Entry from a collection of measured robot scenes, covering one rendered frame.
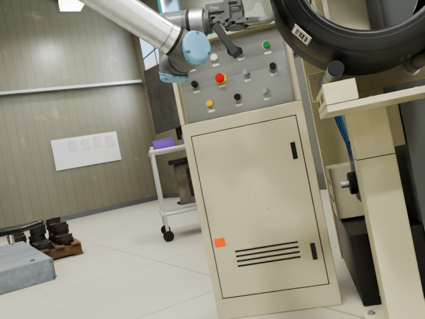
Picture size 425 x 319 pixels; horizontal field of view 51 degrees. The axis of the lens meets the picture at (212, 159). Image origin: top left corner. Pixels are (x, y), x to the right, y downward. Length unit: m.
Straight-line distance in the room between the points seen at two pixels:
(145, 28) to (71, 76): 10.36
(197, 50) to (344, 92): 0.42
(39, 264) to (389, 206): 1.20
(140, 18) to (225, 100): 0.90
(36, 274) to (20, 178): 10.17
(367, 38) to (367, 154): 0.50
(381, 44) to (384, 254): 0.76
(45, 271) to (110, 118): 10.77
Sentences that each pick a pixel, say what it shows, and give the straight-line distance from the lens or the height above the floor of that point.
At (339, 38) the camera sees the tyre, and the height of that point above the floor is 0.97.
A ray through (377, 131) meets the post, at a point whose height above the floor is 0.70.
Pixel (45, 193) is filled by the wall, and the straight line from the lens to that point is 11.08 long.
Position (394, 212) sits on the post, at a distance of 1.70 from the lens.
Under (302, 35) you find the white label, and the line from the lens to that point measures 1.32.
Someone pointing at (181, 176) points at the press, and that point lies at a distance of 7.97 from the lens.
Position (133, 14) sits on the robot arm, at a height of 1.13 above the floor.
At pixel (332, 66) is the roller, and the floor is 0.91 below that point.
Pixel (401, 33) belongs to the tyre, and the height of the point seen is 0.95.
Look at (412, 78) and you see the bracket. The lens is 1.69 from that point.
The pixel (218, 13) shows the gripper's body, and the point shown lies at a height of 1.16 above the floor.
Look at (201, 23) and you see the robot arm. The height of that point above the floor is 1.13.
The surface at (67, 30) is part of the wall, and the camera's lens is 11.95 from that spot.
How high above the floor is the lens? 0.72
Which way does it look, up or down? level
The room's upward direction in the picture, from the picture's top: 11 degrees counter-clockwise
